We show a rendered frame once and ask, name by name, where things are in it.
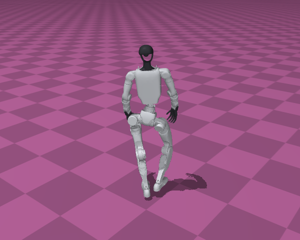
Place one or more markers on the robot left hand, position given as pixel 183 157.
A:
pixel 127 115

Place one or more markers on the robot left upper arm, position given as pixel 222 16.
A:
pixel 128 85

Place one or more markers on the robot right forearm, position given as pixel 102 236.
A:
pixel 174 101

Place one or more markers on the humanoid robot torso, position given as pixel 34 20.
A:
pixel 149 88

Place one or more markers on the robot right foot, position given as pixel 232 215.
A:
pixel 158 186

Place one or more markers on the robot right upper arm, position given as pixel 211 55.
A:
pixel 166 75

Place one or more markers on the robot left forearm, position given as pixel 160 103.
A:
pixel 126 106

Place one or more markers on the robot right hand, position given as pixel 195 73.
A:
pixel 173 114

